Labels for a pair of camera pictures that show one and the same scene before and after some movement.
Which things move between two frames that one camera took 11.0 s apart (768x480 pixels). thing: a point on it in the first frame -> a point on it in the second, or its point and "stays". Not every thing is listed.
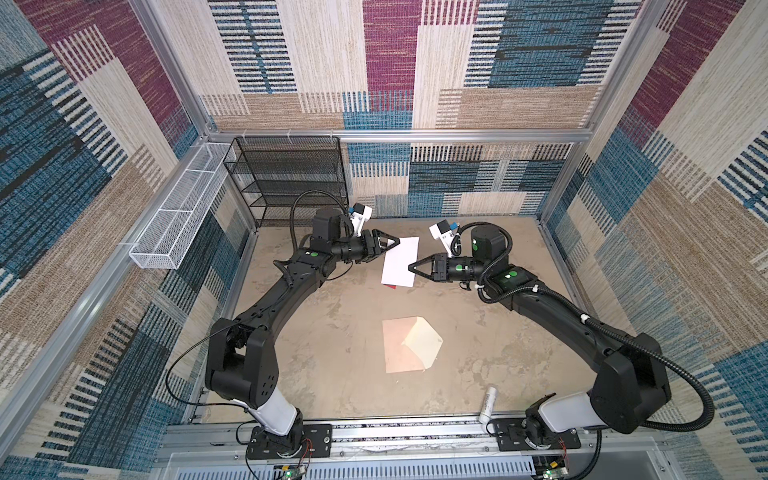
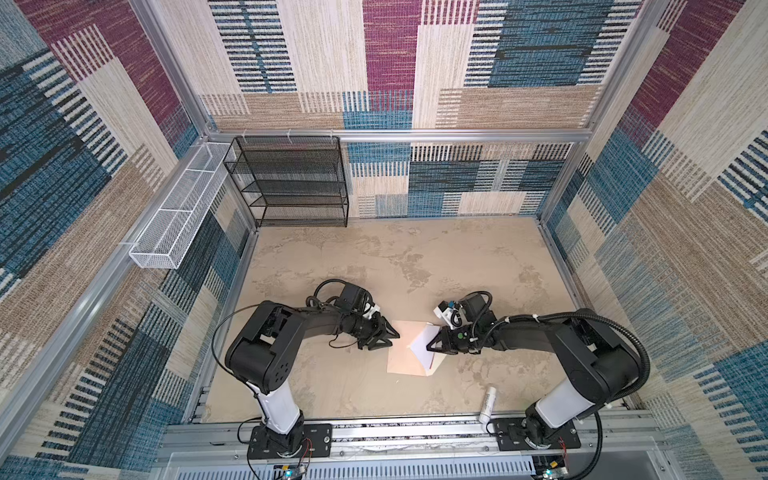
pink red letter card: x=396 y=271 -> x=419 y=345
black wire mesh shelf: x=273 y=172 stays
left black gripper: x=373 y=251 -> x=378 y=323
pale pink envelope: x=411 y=344 stays
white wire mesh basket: x=166 y=240 stays
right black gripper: x=439 y=271 -> x=448 y=345
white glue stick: x=488 y=406 stays
